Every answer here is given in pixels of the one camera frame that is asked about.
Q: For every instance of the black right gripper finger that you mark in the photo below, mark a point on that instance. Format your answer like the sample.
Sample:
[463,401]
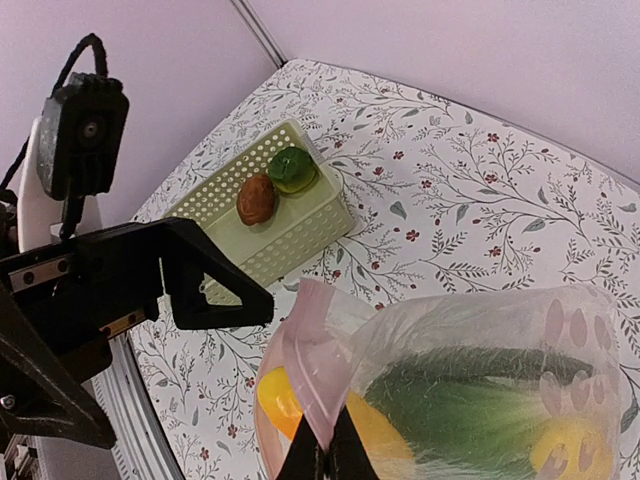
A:
[347,459]
[44,398]
[305,458]
[63,295]

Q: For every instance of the orange fruit toy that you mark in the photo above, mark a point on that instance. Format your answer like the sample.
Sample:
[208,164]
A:
[288,402]

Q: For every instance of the green bok choy toy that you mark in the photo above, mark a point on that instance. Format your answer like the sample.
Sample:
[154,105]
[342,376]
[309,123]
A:
[476,408]

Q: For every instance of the clear zip top bag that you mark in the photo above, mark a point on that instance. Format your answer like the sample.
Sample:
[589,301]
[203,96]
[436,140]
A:
[333,339]

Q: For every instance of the yellow lemon toy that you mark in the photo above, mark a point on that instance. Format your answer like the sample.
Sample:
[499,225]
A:
[571,448]

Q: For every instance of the brown potato toy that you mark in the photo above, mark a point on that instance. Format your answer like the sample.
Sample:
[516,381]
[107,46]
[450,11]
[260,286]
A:
[256,200]

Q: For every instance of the beige perforated plastic basket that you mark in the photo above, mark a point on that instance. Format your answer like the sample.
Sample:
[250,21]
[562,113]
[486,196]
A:
[303,224]

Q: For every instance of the yellow-green fruit toy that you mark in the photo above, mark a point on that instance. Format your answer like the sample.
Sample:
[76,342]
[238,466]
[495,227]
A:
[291,170]

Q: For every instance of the floral patterned tablecloth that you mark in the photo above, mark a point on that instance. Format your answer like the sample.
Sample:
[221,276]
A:
[445,199]

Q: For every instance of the aluminium front rail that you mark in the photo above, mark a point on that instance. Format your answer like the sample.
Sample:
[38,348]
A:
[142,450]

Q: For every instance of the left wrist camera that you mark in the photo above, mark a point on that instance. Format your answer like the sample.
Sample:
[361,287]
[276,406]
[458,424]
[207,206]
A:
[71,156]

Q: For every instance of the left aluminium frame post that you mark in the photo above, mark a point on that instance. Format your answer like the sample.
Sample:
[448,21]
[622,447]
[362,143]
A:
[260,31]

